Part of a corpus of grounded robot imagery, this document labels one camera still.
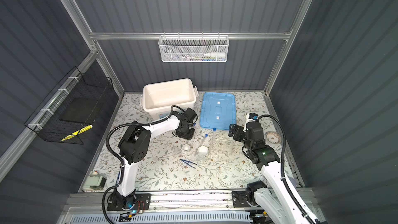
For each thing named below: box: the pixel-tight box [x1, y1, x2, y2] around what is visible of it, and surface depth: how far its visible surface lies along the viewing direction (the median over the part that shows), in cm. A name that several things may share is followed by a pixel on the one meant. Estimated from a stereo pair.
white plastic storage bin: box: [139, 77, 199, 122], surface depth 108 cm
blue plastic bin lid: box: [200, 91, 237, 131], surface depth 111 cm
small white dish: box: [181, 143, 191, 152], surface depth 91 cm
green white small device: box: [82, 171, 107, 191], surface depth 77 cm
